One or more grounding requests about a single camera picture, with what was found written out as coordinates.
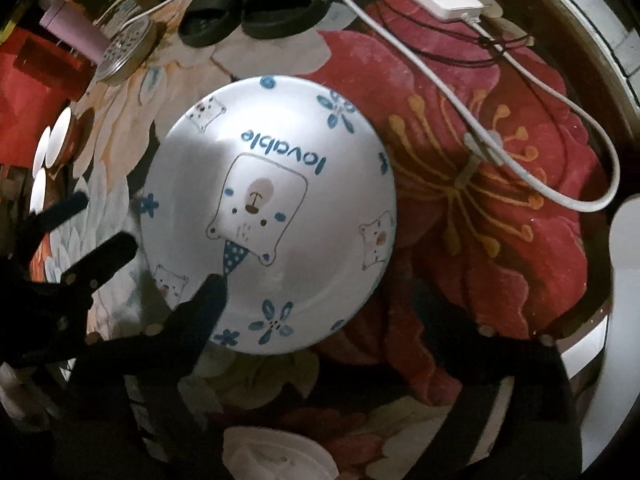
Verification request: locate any white bear print plate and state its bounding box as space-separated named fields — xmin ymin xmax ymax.
xmin=140 ymin=76 xmax=398 ymax=356

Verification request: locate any round perforated metal tin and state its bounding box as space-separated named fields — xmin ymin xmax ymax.
xmin=95 ymin=16 xmax=157 ymax=86

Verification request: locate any white plastic object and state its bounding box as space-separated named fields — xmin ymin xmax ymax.
xmin=222 ymin=425 xmax=336 ymax=480

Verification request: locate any white rounded object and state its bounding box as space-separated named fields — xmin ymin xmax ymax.
xmin=609 ymin=204 xmax=640 ymax=281

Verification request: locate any red gift bag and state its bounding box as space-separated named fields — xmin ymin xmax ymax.
xmin=0 ymin=27 xmax=96 ymax=166

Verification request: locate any white power cable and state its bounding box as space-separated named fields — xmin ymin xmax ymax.
xmin=100 ymin=0 xmax=621 ymax=213

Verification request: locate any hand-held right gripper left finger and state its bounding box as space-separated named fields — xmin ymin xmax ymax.
xmin=50 ymin=273 xmax=232 ymax=480

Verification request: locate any pink thermos bottle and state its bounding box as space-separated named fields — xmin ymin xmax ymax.
xmin=39 ymin=1 xmax=108 ymax=61

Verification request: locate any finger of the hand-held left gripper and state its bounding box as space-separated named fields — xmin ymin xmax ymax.
xmin=25 ymin=191 xmax=91 ymax=236
xmin=60 ymin=231 xmax=140 ymax=291

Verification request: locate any floral patterned mat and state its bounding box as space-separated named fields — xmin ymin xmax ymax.
xmin=0 ymin=0 xmax=621 ymax=480

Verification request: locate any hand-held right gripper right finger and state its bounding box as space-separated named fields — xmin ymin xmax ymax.
xmin=414 ymin=280 xmax=587 ymax=480

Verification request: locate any black thin cable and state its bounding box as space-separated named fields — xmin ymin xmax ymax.
xmin=370 ymin=0 xmax=571 ymax=91

